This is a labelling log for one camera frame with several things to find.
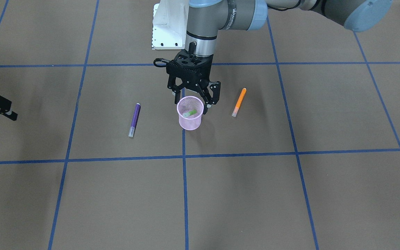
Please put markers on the orange marker pen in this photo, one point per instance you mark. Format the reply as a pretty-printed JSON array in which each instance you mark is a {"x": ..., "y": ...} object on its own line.
[{"x": 239, "y": 102}]

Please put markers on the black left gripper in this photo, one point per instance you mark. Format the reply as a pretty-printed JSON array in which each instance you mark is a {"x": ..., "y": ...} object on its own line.
[{"x": 193, "y": 82}]

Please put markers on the pink mesh pen holder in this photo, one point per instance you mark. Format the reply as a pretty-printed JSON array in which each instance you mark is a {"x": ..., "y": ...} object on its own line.
[{"x": 185, "y": 104}]

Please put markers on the green marker pen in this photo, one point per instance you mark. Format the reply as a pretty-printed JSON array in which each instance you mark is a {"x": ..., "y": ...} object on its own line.
[{"x": 189, "y": 113}]

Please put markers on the white pedestal column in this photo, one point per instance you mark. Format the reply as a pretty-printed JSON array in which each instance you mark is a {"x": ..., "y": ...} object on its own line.
[{"x": 169, "y": 24}]

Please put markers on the purple marker pen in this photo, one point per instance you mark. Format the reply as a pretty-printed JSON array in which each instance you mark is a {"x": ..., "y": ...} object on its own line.
[{"x": 134, "y": 120}]

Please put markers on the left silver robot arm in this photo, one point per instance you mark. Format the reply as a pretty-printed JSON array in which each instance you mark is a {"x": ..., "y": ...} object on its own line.
[{"x": 207, "y": 17}]

